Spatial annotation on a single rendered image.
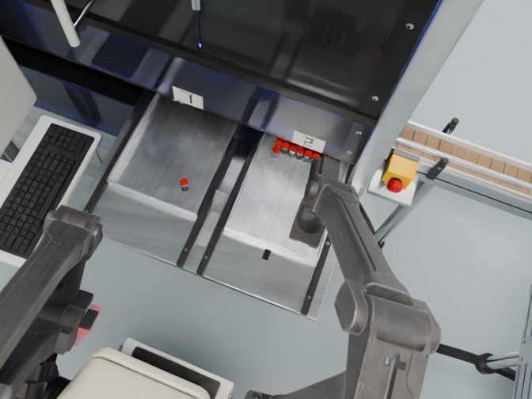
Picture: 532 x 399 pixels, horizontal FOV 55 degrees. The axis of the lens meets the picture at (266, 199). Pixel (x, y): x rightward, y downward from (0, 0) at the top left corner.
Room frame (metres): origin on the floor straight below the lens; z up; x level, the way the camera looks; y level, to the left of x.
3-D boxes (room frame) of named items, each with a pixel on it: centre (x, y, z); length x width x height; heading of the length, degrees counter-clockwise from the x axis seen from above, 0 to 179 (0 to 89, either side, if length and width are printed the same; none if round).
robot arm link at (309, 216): (0.40, -0.10, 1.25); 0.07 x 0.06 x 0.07; 178
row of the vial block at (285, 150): (0.69, -0.08, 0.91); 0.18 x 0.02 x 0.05; 80
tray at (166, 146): (0.64, 0.27, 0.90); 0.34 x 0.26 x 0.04; 169
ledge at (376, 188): (0.69, -0.35, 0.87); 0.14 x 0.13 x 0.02; 169
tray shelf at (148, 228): (0.54, 0.12, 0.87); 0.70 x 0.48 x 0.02; 79
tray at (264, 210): (0.58, -0.06, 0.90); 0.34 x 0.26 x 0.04; 170
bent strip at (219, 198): (0.45, 0.13, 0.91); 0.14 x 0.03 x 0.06; 169
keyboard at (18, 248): (0.48, 0.64, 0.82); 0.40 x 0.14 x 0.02; 171
